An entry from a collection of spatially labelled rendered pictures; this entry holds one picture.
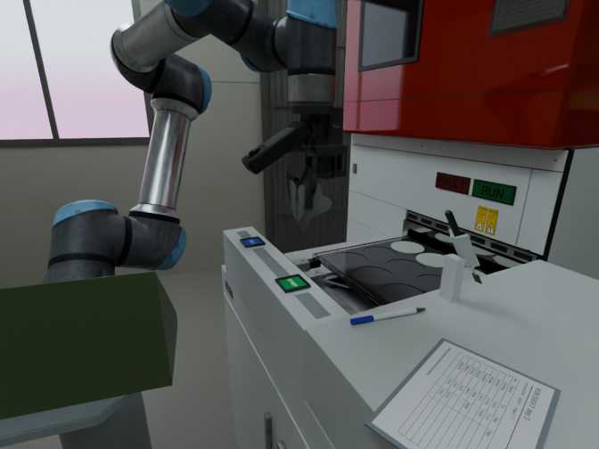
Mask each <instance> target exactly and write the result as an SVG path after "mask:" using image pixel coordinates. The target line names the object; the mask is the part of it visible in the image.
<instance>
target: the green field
mask: <svg viewBox="0 0 599 449"><path fill-rule="evenodd" d="M513 191H514V188H512V187H507V186H503V185H498V184H489V183H484V182H480V181H475V183H474V189H473V195H476V196H480V197H484V198H488V199H492V200H499V201H502V202H506V203H511V204H512V199H513Z"/></svg>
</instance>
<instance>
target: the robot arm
mask: <svg viewBox="0 0 599 449"><path fill-rule="evenodd" d="M286 14H287V16H286V17H284V18H281V19H278V20H276V19H274V18H273V17H272V16H271V15H269V14H268V13H267V12H265V11H264V10H263V9H262V8H260V7H259V6H258V5H257V4H255V3H254V2H253V1H251V0H160V1H159V2H158V3H156V5H154V6H153V7H152V8H151V9H150V10H149V11H148V12H146V13H145V14H144V15H143V16H142V17H140V18H139V19H138V20H137V21H135V22H134V23H126V24H123V25H121V26H120V27H118V28H117V29H116V30H115V31H114V33H113V34H112V36H111V41H110V54H111V59H112V61H113V63H114V66H115V67H116V69H117V70H118V72H119V74H120V75H121V76H122V77H123V78H124V79H125V80H126V81H127V82H128V83H130V84H131V85H133V86H135V87H136V88H138V89H140V90H142V91H144V92H146V93H148V94H151V95H152V100H151V106H152V107H153V109H154V110H155V112H156V113H155V118H154V123H153V128H152V136H151V140H150V146H149V150H148V155H147V160H146V164H145V170H144V178H143V182H142V187H141V192H140V197H139V201H138V204H137V205H136V206H135V207H134V208H131V209H130V210H129V215H128V217H127V216H119V215H118V213H119V212H118V211H117V209H116V207H115V206H112V204H110V203H109V202H106V201H101V200H80V201H76V202H72V203H69V204H67V205H65V206H63V207H61V208H60V209H59V210H58V211H57V212H56V214H55V218H54V222H53V226H52V239H51V247H50V253H49V260H48V267H47V274H46V276H45V278H44V280H43V282H42V283H41V284H43V283H50V282H65V281H74V280H81V279H89V278H97V277H105V276H113V275H115V266H116V267H126V268H135V269H145V270H149V271H154V270H161V271H165V270H168V269H170V268H172V267H173V266H175V265H176V263H177V262H178V261H179V259H180V258H181V256H182V255H183V253H184V250H185V244H186V232H185V229H184V228H183V227H182V226H179V223H180V217H179V216H178V214H177V213H176V202H177V196H178V192H179V186H180V181H181V176H182V171H183V165H184V161H185V151H186V146H187V141H188V136H189V131H190V125H191V122H192V121H194V120H196V119H197V118H198V116H199V115H201V114H202V113H203V112H204V111H205V110H206V109H207V108H208V103H209V102H210V98H211V93H212V84H211V80H210V77H209V75H208V73H207V72H206V71H205V70H204V69H201V68H200V67H198V65H196V64H195V63H193V62H190V61H188V60H186V59H184V58H183V57H181V56H179V55H177V54H175V52H177V51H179V50H180V49H182V48H184V47H186V46H188V45H190V44H192V43H194V42H196V41H198V40H200V39H202V38H203V37H205V36H207V35H209V34H211V35H212V36H214V37H216V38H218V39H219V40H221V41H222V42H224V43H225V44H227V45H229V46H231V47H232V48H233V49H234V50H236V51H237V52H239V53H240V55H241V58H242V60H243V62H244V63H245V65H246V66H247V67H248V68H249V69H251V70H253V71H255V72H264V73H272V72H276V71H278V70H283V69H287V70H288V102H289V103H292V105H291V106H290V114H300V121H293V122H292V123H290V125H288V126H287V127H285V128H284V129H282V130H281V131H280V132H278V133H277V134H275V135H274V136H272V137H271V138H269V139H268V140H267V141H265V142H264V143H262V144H261V145H260V146H259V147H257V148H256V149H253V150H251V151H250V152H249V153H248V154H247V155H246V156H244V157H243V158H242V163H243V165H244V166H245V167H246V168H247V169H248V170H249V171H250V172H252V173H253V174H255V175H257V174H259V173H260V172H261V171H263V170H265V169H266V168H267V167H269V166H270V165H271V164H273V163H274V162H276V161H277V160H278V159H280V158H281V157H282V156H283V155H285V154H286V153H287V155H286V167H287V169H286V182H287V188H288V193H289V199H290V202H291V209H292V212H293V215H294V218H295V221H296V223H297V225H298V227H299V228H300V230H301V231H302V232H305V231H306V230H307V228H308V226H309V223H310V219H311V218H312V217H314V216H317V215H320V214H322V213H324V212H326V211H328V210H329V209H330V208H331V206H332V201H331V200H330V199H328V198H326V197H324V196H323V195H322V186H321V184H320V183H319V182H318V181H317V178H322V179H331V178H334V177H343V176H347V159H348V146H347V145H343V144H342V133H343V111H344V108H334V107H333V106H332V105H331V103H334V102H335V80H336V77H335V70H336V45H337V29H338V25H337V2H336V0H288V8H287V11H286ZM343 154H345V158H344V170H342V155H343Z"/></svg>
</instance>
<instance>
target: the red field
mask: <svg viewBox="0 0 599 449"><path fill-rule="evenodd" d="M468 182H469V179H465V178H461V177H455V176H447V175H442V174H438V177H437V184H436V186H438V187H442V188H446V189H449V190H453V191H458V192H464V193H467V187H468Z"/></svg>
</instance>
